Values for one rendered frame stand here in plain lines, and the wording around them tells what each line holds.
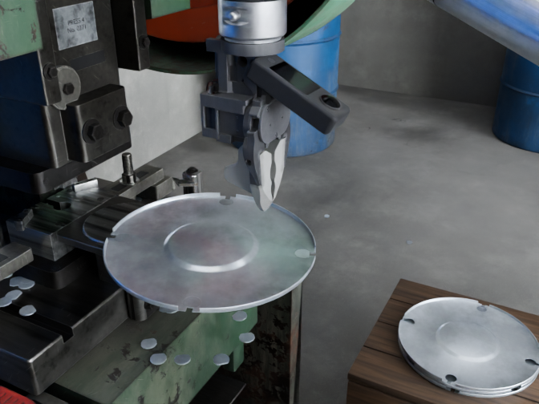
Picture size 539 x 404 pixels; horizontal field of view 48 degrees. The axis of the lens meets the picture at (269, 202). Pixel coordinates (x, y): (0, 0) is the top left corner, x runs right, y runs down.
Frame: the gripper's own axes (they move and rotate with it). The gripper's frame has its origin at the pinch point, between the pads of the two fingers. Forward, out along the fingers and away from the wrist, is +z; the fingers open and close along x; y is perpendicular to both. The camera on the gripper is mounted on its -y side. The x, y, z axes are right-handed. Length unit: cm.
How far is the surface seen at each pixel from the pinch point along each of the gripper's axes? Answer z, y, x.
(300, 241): 9.6, -0.8, -7.6
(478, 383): 50, -25, -38
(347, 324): 87, 19, -86
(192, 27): -12.8, 33.4, -32.1
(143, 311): 20.7, 18.8, 4.7
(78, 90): -11.3, 26.8, 3.2
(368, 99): 85, 93, -305
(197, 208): 8.7, 16.9, -7.8
